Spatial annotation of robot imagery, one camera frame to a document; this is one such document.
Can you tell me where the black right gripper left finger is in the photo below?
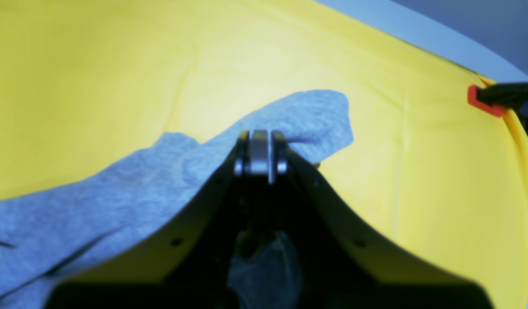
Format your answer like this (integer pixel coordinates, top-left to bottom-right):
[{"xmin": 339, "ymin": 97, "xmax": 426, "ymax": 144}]
[{"xmin": 45, "ymin": 130, "xmax": 272, "ymax": 309}]

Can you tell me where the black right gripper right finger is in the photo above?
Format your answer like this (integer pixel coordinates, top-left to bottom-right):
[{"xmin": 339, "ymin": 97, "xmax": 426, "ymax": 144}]
[{"xmin": 270, "ymin": 130, "xmax": 493, "ymax": 309}]

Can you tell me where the grey t-shirt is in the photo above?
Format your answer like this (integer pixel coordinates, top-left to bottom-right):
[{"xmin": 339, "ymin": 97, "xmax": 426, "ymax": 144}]
[{"xmin": 0, "ymin": 90, "xmax": 353, "ymax": 309}]

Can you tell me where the yellow table cloth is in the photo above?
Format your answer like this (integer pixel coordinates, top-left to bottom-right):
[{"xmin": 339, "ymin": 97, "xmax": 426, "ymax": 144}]
[{"xmin": 0, "ymin": 0, "xmax": 528, "ymax": 309}]

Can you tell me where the blue red clamp left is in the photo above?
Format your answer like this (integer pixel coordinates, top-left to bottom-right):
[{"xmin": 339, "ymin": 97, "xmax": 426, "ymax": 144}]
[{"xmin": 467, "ymin": 82, "xmax": 528, "ymax": 136}]

